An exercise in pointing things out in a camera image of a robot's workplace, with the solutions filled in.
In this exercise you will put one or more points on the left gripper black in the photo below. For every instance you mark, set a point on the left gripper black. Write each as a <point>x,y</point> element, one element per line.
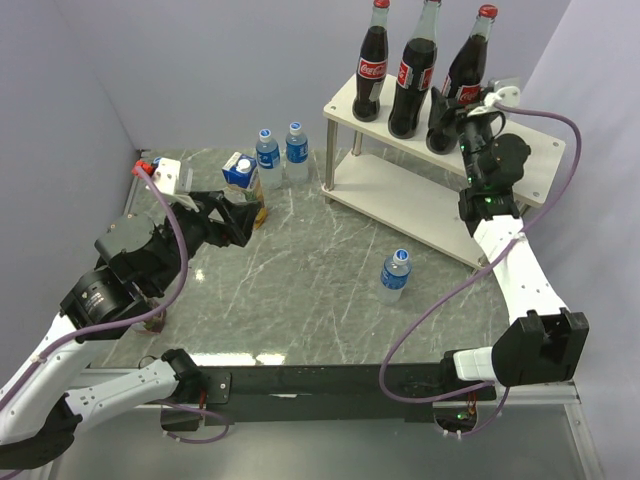
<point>238,218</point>

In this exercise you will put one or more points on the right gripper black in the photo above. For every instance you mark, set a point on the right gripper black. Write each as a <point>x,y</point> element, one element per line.
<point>441,110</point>

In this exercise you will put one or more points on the cola bottle shelved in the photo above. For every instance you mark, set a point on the cola bottle shelved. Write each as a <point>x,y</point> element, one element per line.
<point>415,73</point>
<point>372,65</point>
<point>463,80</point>

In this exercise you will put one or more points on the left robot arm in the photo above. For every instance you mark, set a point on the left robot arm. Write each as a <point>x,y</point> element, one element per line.
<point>40,414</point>

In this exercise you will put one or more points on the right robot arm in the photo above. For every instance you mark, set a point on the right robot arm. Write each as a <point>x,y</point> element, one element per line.
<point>544,340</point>

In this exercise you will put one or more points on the wooden two-tier shelf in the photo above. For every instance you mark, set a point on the wooden two-tier shelf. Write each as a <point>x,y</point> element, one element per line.
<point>397,182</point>

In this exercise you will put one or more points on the blue juice carton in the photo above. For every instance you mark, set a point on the blue juice carton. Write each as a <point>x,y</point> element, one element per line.
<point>241,175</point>

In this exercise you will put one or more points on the water bottle back left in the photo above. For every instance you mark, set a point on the water bottle back left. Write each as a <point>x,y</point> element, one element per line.
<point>269,160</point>

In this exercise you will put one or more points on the water bottle back right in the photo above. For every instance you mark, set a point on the water bottle back right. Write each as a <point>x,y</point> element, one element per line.
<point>296,154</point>

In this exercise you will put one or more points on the dark juice carton near left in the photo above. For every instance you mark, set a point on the dark juice carton near left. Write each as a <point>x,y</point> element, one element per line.
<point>155,325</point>

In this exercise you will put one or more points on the water bottle centre right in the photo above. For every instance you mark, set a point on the water bottle centre right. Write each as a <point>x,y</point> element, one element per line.
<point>394,276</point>

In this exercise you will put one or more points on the black base beam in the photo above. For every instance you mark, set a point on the black base beam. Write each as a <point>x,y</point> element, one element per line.
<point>298,393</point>

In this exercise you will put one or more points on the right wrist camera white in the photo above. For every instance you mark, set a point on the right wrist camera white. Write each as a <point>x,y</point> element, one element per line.
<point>496,94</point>

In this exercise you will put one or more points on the aluminium rail frame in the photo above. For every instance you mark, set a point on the aluminium rail frame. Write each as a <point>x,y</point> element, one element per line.
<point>305,291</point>

